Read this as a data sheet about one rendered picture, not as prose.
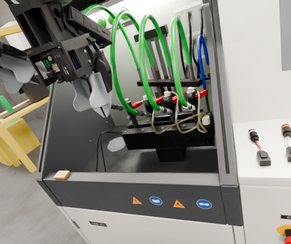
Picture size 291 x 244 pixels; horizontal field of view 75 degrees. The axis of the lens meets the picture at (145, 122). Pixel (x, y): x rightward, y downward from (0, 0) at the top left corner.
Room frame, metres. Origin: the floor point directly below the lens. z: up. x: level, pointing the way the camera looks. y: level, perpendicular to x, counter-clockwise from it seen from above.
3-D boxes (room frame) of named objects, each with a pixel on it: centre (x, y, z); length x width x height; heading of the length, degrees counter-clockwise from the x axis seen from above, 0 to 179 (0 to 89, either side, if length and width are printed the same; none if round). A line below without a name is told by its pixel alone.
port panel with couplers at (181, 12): (0.80, -0.30, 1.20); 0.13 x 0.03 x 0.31; 62
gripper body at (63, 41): (0.34, 0.08, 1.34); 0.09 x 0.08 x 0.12; 152
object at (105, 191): (0.47, 0.15, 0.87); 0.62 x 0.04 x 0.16; 62
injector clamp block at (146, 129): (0.62, -0.07, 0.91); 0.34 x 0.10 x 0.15; 62
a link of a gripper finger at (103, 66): (0.35, 0.05, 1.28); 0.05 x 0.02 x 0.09; 62
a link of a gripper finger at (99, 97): (0.34, 0.07, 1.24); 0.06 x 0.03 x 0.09; 152
